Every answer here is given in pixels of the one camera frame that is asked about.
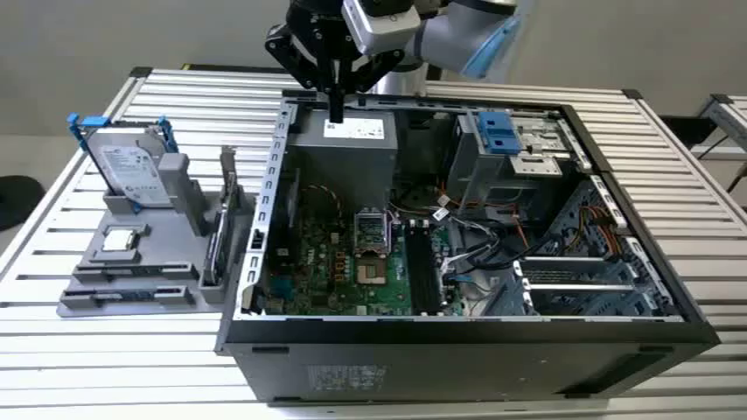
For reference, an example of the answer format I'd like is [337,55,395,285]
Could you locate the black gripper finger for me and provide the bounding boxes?
[264,24,339,123]
[336,47,407,123]

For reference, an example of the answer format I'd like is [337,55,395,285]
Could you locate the dark blue RAM stick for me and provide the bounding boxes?
[86,290,164,304]

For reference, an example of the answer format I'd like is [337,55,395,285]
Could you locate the grey power supply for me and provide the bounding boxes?
[288,108,401,207]

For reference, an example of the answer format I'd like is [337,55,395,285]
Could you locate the blue disk bay latch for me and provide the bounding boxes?
[476,111,521,155]

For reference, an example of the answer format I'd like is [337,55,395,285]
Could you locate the metal drive cage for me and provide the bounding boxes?
[445,108,579,220]

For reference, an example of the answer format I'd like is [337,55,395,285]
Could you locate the metal socket cover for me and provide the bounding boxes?
[353,204,391,258]

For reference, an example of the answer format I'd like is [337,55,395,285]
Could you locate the hard disk in blue carrier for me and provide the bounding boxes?
[65,112,180,215]

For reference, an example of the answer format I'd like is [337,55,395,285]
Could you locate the graphics card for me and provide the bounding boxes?
[206,146,246,290]

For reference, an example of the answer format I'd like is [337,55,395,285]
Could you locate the CPU socket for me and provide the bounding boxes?
[356,256,391,286]

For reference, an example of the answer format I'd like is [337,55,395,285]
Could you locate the grey parts rack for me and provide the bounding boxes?
[54,146,257,323]

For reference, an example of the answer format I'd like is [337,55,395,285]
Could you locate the silver CPU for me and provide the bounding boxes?
[98,227,141,254]

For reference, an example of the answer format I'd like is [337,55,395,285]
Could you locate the green motherboard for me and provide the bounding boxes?
[265,213,468,317]

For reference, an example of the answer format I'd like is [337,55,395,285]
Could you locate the perforated metal disk cage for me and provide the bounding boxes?
[512,255,664,317]

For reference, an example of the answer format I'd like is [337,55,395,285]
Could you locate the black round object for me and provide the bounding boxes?
[0,174,46,232]

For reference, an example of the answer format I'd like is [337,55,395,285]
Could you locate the black PC case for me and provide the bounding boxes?
[212,87,723,406]

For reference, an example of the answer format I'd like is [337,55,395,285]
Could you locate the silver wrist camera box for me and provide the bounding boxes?
[340,0,423,57]

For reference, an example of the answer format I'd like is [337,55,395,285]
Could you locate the red black fan wire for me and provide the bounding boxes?
[298,183,347,232]

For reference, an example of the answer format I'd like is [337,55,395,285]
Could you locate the orange yellow drive wires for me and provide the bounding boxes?
[440,181,532,249]

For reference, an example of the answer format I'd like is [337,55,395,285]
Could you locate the black cable bundle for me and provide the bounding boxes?
[460,227,561,275]

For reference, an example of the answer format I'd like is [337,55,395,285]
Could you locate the orange red power wires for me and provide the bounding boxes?
[573,204,623,263]

